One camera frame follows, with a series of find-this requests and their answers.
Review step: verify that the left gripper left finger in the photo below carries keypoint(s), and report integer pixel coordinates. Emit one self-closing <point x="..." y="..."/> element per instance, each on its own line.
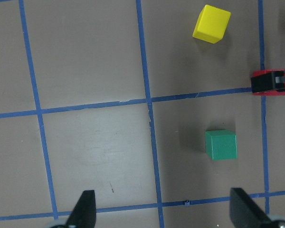
<point x="84" y="213"/>

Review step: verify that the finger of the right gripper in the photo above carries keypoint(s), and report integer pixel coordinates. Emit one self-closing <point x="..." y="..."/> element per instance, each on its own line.
<point x="272" y="82"/>

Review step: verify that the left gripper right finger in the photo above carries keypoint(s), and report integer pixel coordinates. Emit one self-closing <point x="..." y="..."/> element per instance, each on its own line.
<point x="245" y="213"/>

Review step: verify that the red wooden block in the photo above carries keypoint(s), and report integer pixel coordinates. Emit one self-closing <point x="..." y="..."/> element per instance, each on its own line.
<point x="263" y="91"/>

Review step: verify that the green wooden block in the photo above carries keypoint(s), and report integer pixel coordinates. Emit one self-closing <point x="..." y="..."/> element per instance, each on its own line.
<point x="221" y="145"/>

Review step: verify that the yellow wooden block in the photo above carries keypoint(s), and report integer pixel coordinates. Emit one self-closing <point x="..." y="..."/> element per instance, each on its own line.
<point x="211" y="24"/>

